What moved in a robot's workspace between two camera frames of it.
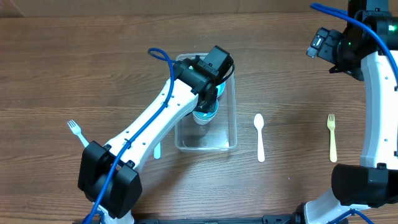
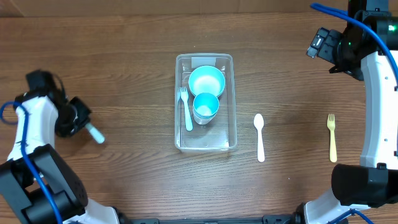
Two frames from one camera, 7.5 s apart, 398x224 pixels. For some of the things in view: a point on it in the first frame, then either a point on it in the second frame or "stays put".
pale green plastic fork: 76,129 → 95,134
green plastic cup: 201,121 stays put
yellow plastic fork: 331,124 stays put
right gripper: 325,53 stays put
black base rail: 295,218 stays put
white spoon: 259,121 stays put
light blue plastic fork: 157,152 → 185,96
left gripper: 209,101 → 83,112
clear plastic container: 219,134 stays put
